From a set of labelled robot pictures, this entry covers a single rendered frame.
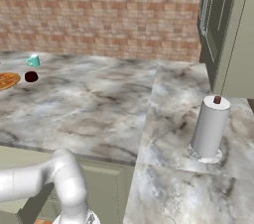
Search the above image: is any orange pizza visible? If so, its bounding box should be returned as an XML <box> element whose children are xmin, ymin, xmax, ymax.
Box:
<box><xmin>0</xmin><ymin>71</ymin><xmax>22</xmax><ymax>92</ymax></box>

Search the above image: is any white paper towel roll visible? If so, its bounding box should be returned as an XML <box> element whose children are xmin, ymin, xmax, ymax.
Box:
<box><xmin>187</xmin><ymin>94</ymin><xmax>232</xmax><ymax>165</ymax></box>

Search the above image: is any dark red round object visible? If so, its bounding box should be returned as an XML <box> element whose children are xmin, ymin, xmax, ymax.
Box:
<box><xmin>24</xmin><ymin>70</ymin><xmax>39</xmax><ymax>83</ymax></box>

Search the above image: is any teal mug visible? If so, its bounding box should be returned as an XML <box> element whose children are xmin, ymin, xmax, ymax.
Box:
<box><xmin>25</xmin><ymin>54</ymin><xmax>42</xmax><ymax>68</ymax></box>

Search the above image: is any dark green tall cabinet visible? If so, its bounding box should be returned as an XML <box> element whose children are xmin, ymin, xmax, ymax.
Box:
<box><xmin>196</xmin><ymin>0</ymin><xmax>254</xmax><ymax>100</ymax></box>

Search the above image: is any silver cabinet handle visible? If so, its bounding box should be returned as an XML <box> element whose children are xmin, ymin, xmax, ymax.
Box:
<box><xmin>199</xmin><ymin>0</ymin><xmax>218</xmax><ymax>36</ymax></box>

